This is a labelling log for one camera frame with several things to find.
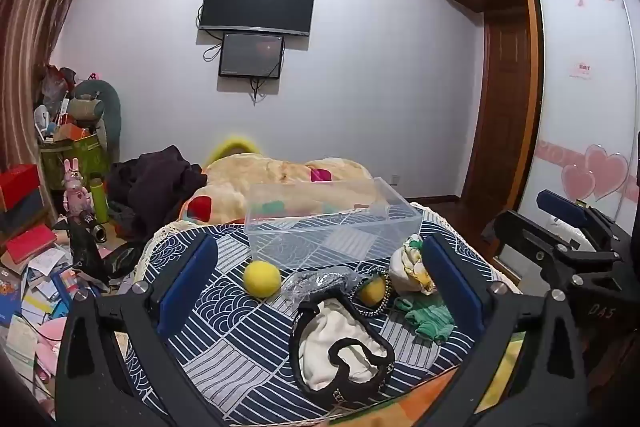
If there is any yellow plush item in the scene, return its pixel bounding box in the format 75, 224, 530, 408
207, 136, 264, 168

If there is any red book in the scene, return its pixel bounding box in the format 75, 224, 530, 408
4, 224, 59, 264

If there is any pile of assorted clutter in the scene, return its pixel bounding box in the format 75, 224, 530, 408
32, 64, 102, 144

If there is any green bottle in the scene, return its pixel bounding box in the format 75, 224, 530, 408
88, 177, 110, 224

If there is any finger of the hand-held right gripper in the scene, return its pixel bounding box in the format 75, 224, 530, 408
536, 188, 629, 254
492, 209, 624, 289

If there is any grey-green plush pillow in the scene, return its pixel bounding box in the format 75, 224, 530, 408
67, 79, 123, 163

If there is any beige blanket with coloured patches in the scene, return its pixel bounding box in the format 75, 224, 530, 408
177, 155, 387, 226

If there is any white wardrobe door with hearts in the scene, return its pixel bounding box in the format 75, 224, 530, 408
517, 0, 640, 249

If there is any brown wooden door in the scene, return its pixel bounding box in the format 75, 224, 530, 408
461, 14, 534, 208

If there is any white cloth with black trim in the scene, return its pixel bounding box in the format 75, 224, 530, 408
290, 292, 396, 406

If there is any yellow ball with beaded band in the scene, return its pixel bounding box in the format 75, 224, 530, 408
360, 279, 387, 308

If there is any wall-mounted black television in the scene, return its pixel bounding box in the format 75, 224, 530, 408
197, 0, 317, 38

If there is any brown striped curtain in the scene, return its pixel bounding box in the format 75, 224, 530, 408
0, 0, 106, 180

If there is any dark clothing pile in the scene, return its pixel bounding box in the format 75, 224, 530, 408
106, 145, 209, 241

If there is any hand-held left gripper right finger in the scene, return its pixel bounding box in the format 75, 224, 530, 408
420, 234, 589, 427

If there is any green knitted cloth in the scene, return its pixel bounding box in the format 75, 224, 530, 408
394, 292, 456, 344

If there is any yellow felt ball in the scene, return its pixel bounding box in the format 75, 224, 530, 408
243, 260, 282, 298

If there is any pile of papers and books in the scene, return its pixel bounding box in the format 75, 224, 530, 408
0, 242, 137, 409

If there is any clear plastic storage box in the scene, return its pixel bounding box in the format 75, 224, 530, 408
243, 177, 425, 270

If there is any green cardboard box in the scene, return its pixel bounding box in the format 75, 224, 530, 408
39, 134, 111, 194

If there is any red box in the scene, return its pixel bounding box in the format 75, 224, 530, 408
0, 164, 41, 210

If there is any black flashlight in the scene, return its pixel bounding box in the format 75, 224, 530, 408
75, 209, 109, 243

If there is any orange yellow bed sheet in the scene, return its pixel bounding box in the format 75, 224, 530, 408
325, 332, 527, 427

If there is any blue white patterned blanket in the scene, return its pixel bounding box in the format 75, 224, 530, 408
127, 202, 521, 424

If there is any small black wall monitor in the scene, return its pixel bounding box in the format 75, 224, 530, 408
218, 32, 286, 80

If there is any clear plastic bag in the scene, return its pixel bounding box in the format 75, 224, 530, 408
281, 267, 392, 319

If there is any white yellow floral cloth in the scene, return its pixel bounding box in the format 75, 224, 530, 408
389, 233, 439, 296

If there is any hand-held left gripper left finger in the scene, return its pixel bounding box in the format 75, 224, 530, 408
55, 234, 221, 427

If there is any pink rabbit figure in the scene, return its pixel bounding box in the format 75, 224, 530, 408
61, 158, 96, 221

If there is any black plastic bag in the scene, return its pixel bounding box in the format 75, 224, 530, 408
67, 222, 144, 284

